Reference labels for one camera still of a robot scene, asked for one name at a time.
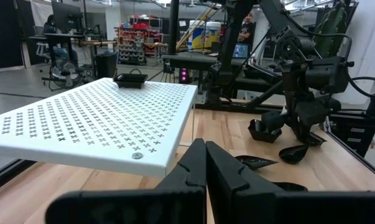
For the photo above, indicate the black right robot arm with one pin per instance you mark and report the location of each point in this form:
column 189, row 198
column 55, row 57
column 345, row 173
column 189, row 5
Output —
column 232, row 46

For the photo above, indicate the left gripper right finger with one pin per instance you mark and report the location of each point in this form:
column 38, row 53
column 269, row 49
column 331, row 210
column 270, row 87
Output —
column 227, row 183

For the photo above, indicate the wavy square black plate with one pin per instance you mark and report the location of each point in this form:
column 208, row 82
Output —
column 288, row 186
column 258, row 137

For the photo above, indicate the computer with pink lights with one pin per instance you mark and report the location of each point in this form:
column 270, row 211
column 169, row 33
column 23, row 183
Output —
column 184, row 75

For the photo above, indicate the black bin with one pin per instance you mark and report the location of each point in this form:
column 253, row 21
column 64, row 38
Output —
column 105, row 65

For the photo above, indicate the floor fan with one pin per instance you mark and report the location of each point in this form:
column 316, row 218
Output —
column 66, row 74

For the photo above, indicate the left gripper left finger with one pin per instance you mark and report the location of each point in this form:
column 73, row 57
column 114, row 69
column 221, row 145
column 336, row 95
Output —
column 187, row 174

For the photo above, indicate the yellow blue white drum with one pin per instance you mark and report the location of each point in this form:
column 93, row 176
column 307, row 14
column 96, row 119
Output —
column 206, row 35

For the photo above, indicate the black stand pole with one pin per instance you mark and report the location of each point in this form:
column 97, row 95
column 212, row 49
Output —
column 173, row 28

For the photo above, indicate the black standing desk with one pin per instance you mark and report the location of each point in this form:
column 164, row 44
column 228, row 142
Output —
column 62, row 36

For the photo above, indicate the person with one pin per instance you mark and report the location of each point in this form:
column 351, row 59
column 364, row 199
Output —
column 49, row 26
column 247, row 29

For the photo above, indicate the black computer monitor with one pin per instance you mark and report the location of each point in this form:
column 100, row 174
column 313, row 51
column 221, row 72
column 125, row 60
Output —
column 67, row 17

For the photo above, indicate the white perforated metal shelf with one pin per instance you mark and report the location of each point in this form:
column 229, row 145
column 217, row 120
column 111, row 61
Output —
column 81, row 124

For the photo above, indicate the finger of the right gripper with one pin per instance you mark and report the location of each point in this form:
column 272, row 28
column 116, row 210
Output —
column 307, row 132
column 299, row 132

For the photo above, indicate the small square black plate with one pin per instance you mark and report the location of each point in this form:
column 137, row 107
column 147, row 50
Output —
column 255, row 162
column 130, row 81

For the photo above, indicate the green cactus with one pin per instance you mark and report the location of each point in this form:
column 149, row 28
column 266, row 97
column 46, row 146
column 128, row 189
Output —
column 330, row 28

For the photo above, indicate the red parts rack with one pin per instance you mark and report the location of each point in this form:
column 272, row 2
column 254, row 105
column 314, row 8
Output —
column 132, row 46

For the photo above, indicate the teardrop black plate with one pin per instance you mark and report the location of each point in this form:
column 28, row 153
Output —
column 291, row 155

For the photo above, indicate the open laptop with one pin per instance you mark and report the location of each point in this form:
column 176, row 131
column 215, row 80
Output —
column 240, row 50

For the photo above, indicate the black desk top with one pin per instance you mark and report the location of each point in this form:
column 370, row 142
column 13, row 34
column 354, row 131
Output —
column 193, row 60

